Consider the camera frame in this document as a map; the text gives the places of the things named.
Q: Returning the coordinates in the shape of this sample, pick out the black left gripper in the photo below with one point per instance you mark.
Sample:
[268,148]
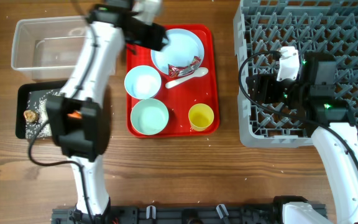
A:
[148,38]

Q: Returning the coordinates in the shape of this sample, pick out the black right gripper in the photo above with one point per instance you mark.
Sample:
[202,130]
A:
[265,84]

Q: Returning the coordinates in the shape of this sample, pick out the red snack wrapper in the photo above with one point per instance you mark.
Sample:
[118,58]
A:
[176,71]

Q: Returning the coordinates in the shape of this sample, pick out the light blue bowl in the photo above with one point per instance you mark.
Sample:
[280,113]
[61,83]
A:
[142,82]

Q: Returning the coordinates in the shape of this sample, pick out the orange carrot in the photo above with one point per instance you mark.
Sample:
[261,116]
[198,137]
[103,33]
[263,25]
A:
[75,115]

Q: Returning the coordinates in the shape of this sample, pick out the white tissue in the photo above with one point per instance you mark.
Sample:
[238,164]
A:
[147,10]

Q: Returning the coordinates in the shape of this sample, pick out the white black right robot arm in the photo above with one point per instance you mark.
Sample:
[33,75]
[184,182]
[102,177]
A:
[303,89]

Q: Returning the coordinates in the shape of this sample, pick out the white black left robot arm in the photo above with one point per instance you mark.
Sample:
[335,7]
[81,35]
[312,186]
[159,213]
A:
[84,141]

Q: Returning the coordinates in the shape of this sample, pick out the grey dishwasher rack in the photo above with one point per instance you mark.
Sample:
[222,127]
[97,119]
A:
[330,27]

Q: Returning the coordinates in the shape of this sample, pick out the black waste tray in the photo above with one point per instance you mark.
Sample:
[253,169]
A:
[22,97]

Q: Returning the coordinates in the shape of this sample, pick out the light blue plate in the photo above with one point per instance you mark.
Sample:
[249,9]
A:
[183,49]

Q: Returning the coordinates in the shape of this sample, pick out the red serving tray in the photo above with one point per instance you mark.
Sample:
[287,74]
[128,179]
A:
[181,98]

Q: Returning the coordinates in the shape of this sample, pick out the white plastic spoon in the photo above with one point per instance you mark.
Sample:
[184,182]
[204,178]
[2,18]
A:
[200,72]

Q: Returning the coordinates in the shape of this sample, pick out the yellow cup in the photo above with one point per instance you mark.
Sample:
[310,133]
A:
[200,116]

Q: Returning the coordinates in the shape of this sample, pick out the green bowl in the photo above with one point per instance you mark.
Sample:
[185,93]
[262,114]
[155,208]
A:
[149,117]

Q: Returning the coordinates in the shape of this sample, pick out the clear plastic bin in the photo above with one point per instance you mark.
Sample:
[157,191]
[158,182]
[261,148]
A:
[56,47]

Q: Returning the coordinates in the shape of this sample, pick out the white rice pile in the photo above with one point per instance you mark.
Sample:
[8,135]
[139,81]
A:
[37,102]

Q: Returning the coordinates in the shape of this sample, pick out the brown food scrap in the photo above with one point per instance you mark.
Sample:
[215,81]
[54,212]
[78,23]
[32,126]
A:
[31,116]

